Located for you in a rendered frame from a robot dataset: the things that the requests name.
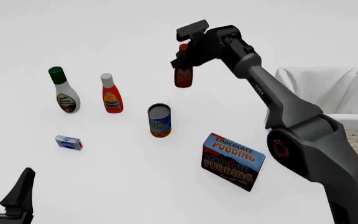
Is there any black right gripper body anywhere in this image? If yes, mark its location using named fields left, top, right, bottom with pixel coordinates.
left=185, top=34, right=222, bottom=68

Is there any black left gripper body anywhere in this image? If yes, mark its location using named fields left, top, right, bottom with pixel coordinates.
left=0, top=208, right=34, bottom=224

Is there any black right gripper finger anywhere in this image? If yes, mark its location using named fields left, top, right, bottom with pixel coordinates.
left=170, top=49, right=193, bottom=69

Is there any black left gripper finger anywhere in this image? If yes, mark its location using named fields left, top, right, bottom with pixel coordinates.
left=0, top=167, right=37, bottom=217

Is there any brown bbq sauce bottle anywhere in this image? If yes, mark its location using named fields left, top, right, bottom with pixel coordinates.
left=173, top=44, right=195, bottom=89

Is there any white cloth basket lining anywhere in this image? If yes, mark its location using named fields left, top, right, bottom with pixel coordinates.
left=274, top=66, right=358, bottom=131

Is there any blue orange soup can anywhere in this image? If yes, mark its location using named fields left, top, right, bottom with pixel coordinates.
left=147, top=103, right=172, bottom=138

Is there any small blue-grey printed box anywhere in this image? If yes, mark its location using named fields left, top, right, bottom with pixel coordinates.
left=54, top=134, right=84, bottom=151

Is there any red ketchup bottle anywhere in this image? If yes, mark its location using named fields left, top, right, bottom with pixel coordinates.
left=100, top=73, right=124, bottom=114

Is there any white ranch dressing bottle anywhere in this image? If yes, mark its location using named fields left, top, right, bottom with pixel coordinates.
left=48, top=66, right=81, bottom=114

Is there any chocolate pudding box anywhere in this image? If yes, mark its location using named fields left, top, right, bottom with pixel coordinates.
left=201, top=133, right=266, bottom=192

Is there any small flat camera plate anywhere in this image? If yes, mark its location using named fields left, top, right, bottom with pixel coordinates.
left=176, top=19, right=210, bottom=42

